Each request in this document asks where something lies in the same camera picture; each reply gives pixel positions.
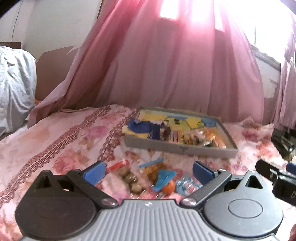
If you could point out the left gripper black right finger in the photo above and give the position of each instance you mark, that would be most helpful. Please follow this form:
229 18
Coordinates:
213 182

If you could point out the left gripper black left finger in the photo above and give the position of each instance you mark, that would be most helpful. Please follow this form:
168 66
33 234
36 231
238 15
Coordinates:
86 180

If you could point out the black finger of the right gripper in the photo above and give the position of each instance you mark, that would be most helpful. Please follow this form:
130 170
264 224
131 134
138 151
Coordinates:
291 167
267 170

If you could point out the orange white snack bar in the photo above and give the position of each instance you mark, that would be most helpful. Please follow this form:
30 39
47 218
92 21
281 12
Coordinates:
216 141

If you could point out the golden yellow snack wrapper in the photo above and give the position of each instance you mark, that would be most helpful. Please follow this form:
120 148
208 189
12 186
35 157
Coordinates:
196 138

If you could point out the pink purple snack packet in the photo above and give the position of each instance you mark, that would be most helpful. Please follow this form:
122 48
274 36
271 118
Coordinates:
177 137

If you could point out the clear packet of brown snacks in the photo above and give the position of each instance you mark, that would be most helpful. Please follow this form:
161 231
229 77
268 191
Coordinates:
151 169

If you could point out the dark brown snack packet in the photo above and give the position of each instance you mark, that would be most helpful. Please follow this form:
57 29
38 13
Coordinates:
165 133

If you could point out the dark bedside furniture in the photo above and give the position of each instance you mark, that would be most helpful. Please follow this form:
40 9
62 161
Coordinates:
283 144

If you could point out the pink floral bed sheet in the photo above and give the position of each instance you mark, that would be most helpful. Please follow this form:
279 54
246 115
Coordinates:
69 140

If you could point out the grey tray with cartoon drawing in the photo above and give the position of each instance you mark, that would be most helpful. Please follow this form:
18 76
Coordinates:
142 131

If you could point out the pink curtain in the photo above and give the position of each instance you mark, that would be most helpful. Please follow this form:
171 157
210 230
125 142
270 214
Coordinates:
191 55

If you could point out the white pillow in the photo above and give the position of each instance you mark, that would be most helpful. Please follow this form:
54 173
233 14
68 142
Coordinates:
18 87

